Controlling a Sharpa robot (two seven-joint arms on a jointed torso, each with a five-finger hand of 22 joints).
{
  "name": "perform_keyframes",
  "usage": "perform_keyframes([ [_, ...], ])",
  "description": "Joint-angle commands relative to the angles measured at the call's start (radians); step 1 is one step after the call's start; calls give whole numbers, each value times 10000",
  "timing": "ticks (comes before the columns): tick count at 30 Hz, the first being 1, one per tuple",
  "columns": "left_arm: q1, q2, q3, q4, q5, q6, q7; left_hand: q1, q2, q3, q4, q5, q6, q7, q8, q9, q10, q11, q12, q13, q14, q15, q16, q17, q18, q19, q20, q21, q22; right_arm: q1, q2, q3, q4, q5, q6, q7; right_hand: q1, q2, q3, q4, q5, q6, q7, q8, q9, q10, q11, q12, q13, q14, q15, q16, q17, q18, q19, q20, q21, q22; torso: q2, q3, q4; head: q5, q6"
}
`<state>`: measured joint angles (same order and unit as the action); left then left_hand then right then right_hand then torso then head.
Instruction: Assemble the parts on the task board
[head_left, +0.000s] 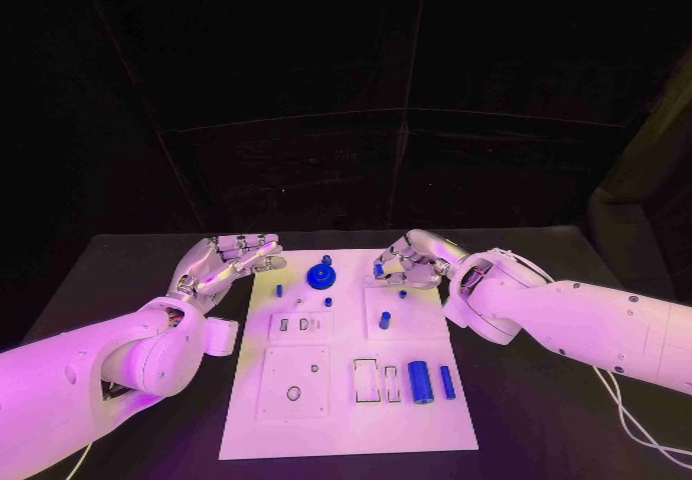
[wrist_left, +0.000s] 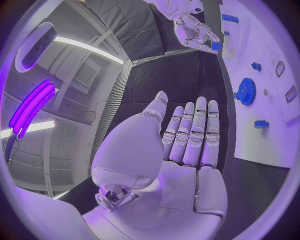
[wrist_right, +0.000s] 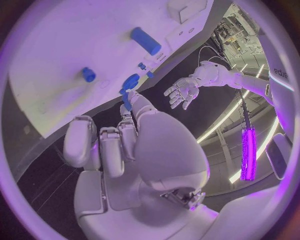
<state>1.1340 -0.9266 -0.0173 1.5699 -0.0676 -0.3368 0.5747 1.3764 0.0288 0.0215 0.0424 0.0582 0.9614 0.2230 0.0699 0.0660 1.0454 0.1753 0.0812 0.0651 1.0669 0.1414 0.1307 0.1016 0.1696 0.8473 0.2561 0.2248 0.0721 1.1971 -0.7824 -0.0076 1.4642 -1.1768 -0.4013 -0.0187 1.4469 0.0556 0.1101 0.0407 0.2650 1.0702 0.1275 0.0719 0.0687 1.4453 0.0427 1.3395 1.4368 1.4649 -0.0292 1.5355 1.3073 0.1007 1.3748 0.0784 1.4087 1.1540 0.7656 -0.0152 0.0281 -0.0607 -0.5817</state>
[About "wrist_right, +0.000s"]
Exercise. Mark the small blue peg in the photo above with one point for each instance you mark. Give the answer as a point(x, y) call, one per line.
point(141, 66)

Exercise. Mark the blue plug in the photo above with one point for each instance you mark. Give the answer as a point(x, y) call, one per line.
point(126, 101)

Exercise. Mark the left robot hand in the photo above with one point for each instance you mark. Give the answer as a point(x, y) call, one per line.
point(185, 90)

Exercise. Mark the white task board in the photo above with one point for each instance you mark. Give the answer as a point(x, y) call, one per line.
point(70, 46)

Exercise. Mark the glowing light bar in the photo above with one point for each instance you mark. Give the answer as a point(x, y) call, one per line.
point(248, 153)

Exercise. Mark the small blue block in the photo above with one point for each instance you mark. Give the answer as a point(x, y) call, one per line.
point(150, 74)

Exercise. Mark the short blue cylinder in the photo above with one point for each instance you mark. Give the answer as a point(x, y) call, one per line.
point(89, 75)

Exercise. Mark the blue gear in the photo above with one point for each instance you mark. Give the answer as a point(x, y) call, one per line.
point(130, 82)

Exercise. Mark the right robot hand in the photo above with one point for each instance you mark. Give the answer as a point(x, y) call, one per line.
point(168, 153)

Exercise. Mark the workshop equipment rack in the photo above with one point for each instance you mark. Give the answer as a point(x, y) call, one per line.
point(236, 33)

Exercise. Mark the long blue cylinder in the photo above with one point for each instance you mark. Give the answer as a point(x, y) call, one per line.
point(145, 40)

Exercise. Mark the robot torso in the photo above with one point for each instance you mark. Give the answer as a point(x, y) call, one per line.
point(278, 61)

